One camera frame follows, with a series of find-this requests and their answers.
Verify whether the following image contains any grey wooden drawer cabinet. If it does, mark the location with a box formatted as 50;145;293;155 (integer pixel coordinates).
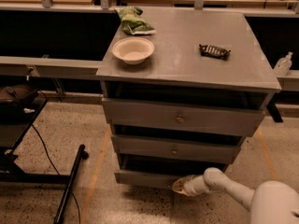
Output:
96;6;283;173

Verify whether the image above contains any clear sanitizer pump bottle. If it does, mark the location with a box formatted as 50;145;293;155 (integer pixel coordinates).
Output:
274;51;292;76

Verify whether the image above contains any grey bottom drawer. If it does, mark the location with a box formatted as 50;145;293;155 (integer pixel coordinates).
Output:
115;154;228;189

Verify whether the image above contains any grey middle drawer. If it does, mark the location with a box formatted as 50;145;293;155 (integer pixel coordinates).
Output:
111;134;240;164

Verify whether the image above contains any green chip bag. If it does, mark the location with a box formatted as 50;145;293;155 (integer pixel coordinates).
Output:
117;7;156;35

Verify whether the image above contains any grey metal rail bench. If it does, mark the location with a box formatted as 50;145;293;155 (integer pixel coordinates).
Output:
0;56;103;79

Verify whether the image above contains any white paper bowl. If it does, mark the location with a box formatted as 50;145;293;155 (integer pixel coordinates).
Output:
112;37;154;65

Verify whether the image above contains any brown bag on cart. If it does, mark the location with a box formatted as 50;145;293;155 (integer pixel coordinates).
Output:
0;84;38;108

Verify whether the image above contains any black cart frame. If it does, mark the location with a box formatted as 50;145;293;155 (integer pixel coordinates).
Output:
0;98;89;224

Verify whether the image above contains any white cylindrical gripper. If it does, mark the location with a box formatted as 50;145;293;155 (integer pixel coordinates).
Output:
172;175;210;196

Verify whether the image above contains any black floor cable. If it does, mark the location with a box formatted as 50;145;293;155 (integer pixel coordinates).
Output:
31;123;82;224

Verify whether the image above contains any grey drawer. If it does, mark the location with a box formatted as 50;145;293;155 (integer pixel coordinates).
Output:
115;154;228;189
111;134;240;164
102;98;264;136

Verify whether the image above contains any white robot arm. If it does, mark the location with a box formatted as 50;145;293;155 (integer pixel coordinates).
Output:
172;168;299;224

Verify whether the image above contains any grey top drawer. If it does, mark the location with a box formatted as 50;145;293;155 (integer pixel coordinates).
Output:
102;98;264;136

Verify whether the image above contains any dark striped snack bar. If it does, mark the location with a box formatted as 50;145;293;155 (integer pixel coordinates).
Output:
199;45;230;60

